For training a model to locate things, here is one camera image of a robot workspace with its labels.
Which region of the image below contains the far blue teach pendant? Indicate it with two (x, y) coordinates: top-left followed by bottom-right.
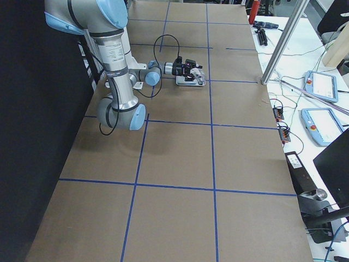
(304, 71), (339, 103)

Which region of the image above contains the wooden plank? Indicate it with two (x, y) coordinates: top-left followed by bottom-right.
(322, 22), (348, 68)

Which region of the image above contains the black box with label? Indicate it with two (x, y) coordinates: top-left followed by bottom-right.
(285, 151), (317, 195)

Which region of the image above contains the blue patterned cloth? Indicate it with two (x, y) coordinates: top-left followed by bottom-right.
(253, 21), (279, 29)

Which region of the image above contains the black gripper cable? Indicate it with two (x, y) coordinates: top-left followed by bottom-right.
(136, 34), (180, 98)

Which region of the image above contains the black monitor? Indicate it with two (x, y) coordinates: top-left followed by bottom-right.
(313, 130), (348, 207)

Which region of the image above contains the black office chair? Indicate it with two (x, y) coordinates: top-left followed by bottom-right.
(317, 0), (348, 44)

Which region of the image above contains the orange black connector board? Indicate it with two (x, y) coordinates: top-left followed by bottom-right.
(273, 106), (284, 122)

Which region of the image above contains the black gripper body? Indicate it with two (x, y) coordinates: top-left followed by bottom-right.
(172, 56), (195, 77)

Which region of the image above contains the black folded tripod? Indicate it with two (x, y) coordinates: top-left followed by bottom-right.
(255, 26), (268, 46)

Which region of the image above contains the aluminium frame post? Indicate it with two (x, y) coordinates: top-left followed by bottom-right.
(261, 0), (309, 85)

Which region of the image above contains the blue teach pendant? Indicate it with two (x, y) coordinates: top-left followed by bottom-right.
(300, 108), (344, 147)
(304, 71), (339, 103)

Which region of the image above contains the red cylinder bottle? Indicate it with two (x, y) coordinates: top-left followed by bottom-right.
(249, 0), (260, 25)

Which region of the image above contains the near blue teach pendant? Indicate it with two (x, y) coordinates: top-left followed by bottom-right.
(300, 108), (344, 147)

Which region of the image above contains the silver digital kitchen scale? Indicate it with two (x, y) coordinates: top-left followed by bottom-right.
(176, 76), (206, 87)

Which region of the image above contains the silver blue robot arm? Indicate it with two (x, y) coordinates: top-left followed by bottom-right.
(45, 1), (206, 130)

